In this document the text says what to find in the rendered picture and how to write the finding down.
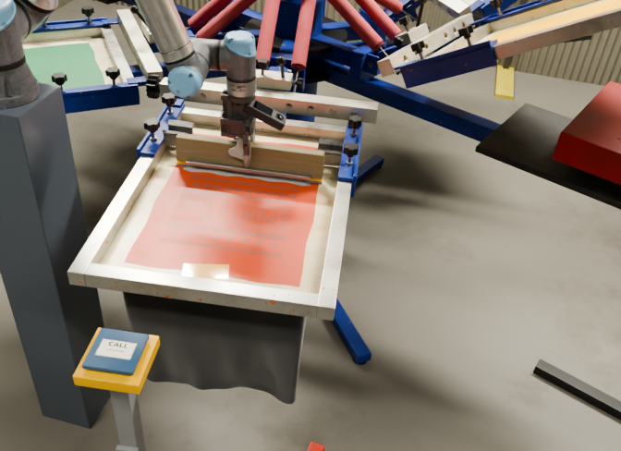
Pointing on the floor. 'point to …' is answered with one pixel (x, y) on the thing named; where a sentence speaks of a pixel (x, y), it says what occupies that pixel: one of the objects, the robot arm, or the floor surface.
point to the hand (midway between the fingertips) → (250, 159)
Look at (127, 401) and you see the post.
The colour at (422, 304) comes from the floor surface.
